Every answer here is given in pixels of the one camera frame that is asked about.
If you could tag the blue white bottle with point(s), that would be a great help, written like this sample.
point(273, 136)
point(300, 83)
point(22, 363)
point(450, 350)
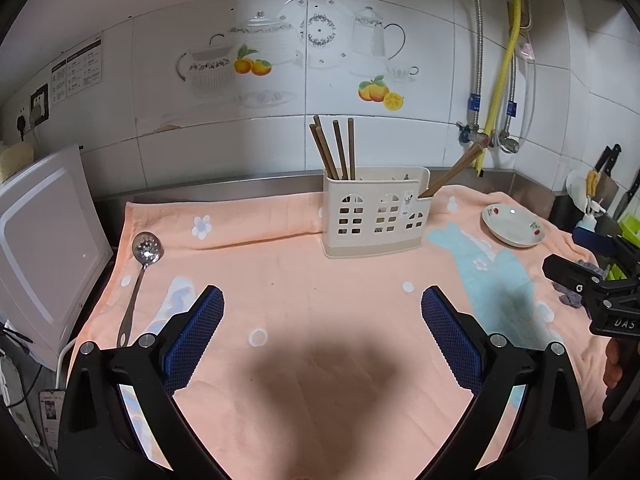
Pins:
point(586, 222)

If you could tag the black wall plug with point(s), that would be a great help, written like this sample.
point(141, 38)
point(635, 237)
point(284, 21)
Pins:
point(21, 127)

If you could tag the brown wooden chopstick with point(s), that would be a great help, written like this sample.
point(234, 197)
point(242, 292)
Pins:
point(462, 161)
point(352, 150)
point(321, 151)
point(341, 150)
point(447, 176)
point(326, 147)

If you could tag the white microwave oven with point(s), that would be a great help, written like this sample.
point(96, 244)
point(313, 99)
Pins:
point(45, 250)

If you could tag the black wall outlet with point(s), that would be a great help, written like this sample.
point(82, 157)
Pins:
point(40, 102)

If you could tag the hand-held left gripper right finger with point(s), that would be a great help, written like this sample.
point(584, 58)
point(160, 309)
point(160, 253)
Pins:
point(447, 340)

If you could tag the metal pipe valve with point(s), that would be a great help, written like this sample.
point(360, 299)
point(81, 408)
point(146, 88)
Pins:
point(509, 142)

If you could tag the teaware and fruit wall decal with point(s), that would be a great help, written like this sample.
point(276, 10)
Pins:
point(320, 30)

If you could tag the white plastic utensil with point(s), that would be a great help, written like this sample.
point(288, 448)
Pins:
point(576, 190)

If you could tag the peach printed towel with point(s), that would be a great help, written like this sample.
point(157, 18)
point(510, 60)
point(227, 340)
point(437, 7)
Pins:
point(300, 285)

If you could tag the green plastic basket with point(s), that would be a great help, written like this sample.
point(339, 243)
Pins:
point(627, 227)

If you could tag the person's right hand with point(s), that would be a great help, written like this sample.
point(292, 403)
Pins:
point(612, 365)

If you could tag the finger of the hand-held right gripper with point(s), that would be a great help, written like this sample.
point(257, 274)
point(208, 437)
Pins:
point(565, 270)
point(597, 244)

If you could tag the metal slotted spoon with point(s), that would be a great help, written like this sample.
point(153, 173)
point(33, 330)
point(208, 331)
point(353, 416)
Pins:
point(146, 249)

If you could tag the white flower print plate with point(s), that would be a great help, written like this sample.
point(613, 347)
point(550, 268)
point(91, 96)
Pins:
point(510, 227)

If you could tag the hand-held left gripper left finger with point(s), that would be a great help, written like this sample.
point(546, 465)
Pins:
point(197, 340)

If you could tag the pink tag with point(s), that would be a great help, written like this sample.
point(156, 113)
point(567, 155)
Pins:
point(525, 50)

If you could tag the cream plastic utensil holder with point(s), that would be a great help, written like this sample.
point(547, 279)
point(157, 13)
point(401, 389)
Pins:
point(370, 247)

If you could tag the wall instruction sticker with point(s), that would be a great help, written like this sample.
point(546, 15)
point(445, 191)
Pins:
point(77, 70)

